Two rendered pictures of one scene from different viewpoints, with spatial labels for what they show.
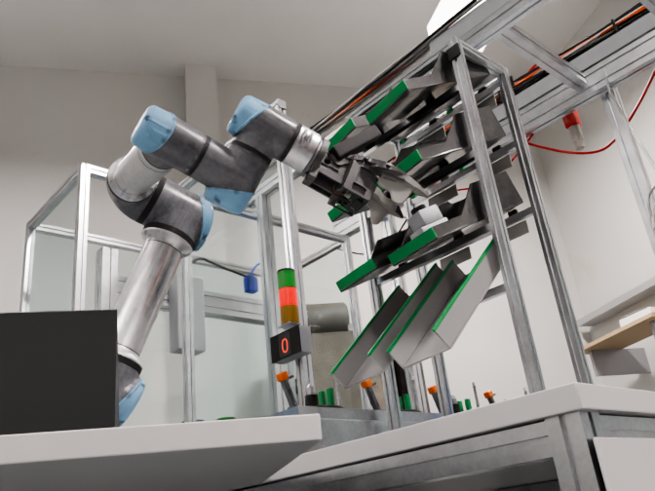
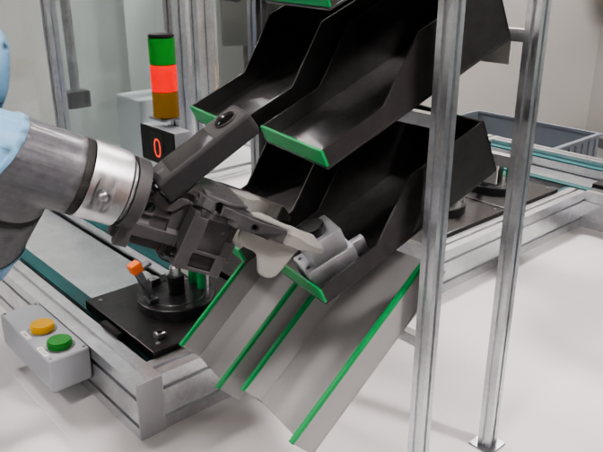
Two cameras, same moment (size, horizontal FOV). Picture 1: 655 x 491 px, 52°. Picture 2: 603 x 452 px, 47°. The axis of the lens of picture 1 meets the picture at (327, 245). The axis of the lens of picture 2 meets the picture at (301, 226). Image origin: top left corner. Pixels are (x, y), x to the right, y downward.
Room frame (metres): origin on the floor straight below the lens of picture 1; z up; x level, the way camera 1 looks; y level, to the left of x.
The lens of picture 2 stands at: (0.36, -0.19, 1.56)
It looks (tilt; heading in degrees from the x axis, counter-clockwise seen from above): 22 degrees down; 2
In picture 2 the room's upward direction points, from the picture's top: straight up
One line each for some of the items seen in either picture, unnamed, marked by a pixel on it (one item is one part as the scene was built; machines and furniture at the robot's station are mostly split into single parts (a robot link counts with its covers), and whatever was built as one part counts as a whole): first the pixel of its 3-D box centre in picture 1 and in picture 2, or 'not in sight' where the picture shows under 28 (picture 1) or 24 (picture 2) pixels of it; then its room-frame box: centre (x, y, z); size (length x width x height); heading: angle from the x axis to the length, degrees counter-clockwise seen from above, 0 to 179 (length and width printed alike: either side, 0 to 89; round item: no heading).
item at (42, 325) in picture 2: not in sight; (42, 328); (1.39, 0.29, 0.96); 0.04 x 0.04 x 0.02
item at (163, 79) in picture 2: (288, 298); (163, 77); (1.69, 0.12, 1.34); 0.05 x 0.05 x 0.05
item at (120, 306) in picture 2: not in sight; (178, 307); (1.48, 0.08, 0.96); 0.24 x 0.24 x 0.02; 44
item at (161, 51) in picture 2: (287, 281); (161, 50); (1.69, 0.12, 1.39); 0.05 x 0.05 x 0.05
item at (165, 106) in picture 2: (289, 316); (165, 103); (1.69, 0.12, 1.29); 0.05 x 0.05 x 0.05
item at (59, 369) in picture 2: not in sight; (45, 343); (1.39, 0.29, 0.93); 0.21 x 0.07 x 0.06; 44
